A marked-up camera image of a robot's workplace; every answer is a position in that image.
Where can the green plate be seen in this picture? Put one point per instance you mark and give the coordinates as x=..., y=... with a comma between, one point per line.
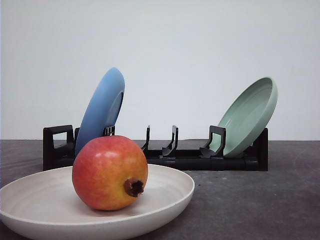
x=247, y=116

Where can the red yellow pomegranate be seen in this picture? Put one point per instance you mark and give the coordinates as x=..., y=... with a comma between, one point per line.
x=110, y=172

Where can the white plate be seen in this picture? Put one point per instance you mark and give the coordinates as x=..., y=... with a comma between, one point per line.
x=45, y=204

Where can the blue plate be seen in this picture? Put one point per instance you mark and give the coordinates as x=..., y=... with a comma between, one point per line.
x=101, y=107

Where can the black dish rack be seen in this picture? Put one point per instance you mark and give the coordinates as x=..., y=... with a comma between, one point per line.
x=59, y=150

